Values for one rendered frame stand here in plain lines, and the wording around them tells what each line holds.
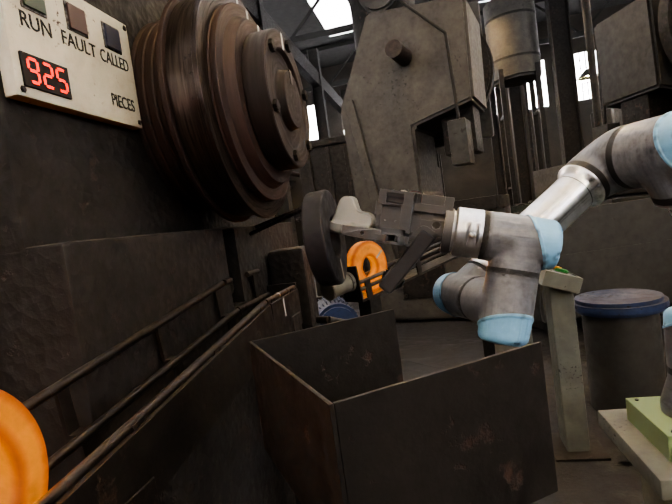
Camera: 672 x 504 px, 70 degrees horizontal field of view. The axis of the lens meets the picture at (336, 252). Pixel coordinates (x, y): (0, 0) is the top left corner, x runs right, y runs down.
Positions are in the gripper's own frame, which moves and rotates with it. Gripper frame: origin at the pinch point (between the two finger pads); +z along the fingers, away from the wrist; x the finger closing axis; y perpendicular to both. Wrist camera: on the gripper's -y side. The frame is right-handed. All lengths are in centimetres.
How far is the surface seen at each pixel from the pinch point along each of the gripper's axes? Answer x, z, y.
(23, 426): 42.5, 14.8, -17.0
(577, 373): -85, -69, -43
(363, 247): -64, 2, -10
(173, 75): -0.9, 29.2, 21.8
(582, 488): -65, -69, -70
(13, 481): 44, 14, -21
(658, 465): -23, -66, -39
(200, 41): -2.6, 25.7, 28.0
